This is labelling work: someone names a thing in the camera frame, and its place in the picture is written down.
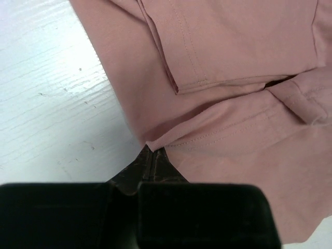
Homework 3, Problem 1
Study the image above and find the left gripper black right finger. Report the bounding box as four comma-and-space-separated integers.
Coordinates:
137, 149, 282, 248

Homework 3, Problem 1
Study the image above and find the dusty pink t shirt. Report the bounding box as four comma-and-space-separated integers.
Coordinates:
71, 1, 331, 244

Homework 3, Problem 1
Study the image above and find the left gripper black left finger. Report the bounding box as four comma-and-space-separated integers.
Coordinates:
1, 147, 155, 248

